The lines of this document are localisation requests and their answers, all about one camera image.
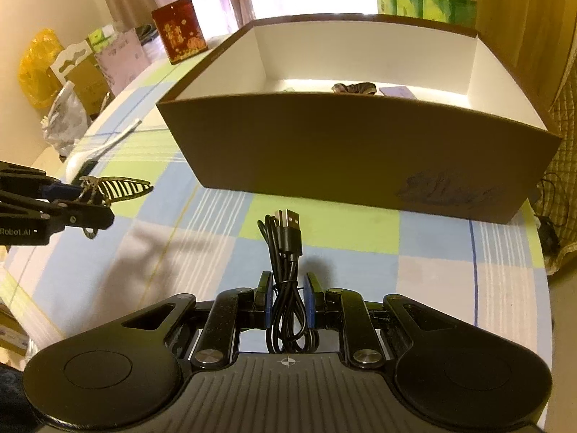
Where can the yellow plastic bag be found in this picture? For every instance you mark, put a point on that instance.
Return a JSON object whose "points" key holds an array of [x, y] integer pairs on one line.
{"points": [[38, 67]]}

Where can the purple cosmetic tube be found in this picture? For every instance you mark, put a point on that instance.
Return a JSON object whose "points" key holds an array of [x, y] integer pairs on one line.
{"points": [[396, 92]]}

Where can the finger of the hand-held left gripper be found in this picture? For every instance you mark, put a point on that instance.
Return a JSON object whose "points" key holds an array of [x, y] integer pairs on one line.
{"points": [[76, 217], [56, 188]]}

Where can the checkered cloth desktop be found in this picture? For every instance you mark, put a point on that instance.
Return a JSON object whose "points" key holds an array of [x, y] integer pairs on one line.
{"points": [[360, 257]]}

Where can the beige quilted cloth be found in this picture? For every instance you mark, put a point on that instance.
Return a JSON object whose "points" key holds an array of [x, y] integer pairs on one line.
{"points": [[563, 121]]}

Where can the gold hair claw clip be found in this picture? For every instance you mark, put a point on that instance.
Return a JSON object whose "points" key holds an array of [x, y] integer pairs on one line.
{"points": [[121, 188]]}

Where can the red gold-printed box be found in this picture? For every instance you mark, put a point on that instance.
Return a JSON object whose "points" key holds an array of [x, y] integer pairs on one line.
{"points": [[180, 31]]}

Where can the green tissue box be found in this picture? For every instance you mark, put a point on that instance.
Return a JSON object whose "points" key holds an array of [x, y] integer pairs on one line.
{"points": [[101, 36]]}

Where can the white plastic item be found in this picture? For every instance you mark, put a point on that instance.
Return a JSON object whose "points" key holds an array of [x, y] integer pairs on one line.
{"points": [[81, 162]]}

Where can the white pen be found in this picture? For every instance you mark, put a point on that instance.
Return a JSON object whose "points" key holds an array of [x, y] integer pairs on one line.
{"points": [[106, 101]]}

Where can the clear plastic bag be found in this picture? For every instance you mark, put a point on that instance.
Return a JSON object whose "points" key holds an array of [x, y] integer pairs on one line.
{"points": [[67, 119]]}

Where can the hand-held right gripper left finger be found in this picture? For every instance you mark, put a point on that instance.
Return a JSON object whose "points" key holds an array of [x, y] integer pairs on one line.
{"points": [[267, 298]]}

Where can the brown cardboard box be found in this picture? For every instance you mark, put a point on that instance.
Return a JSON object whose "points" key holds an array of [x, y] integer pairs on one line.
{"points": [[338, 153]]}

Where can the pink paper bag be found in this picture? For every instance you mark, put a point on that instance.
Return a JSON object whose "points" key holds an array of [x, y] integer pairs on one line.
{"points": [[124, 58]]}

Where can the dark hair scrunchie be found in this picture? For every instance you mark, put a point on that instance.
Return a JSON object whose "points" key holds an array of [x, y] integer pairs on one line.
{"points": [[356, 88]]}

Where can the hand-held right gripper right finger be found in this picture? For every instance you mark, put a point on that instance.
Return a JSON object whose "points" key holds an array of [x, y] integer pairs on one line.
{"points": [[311, 298]]}

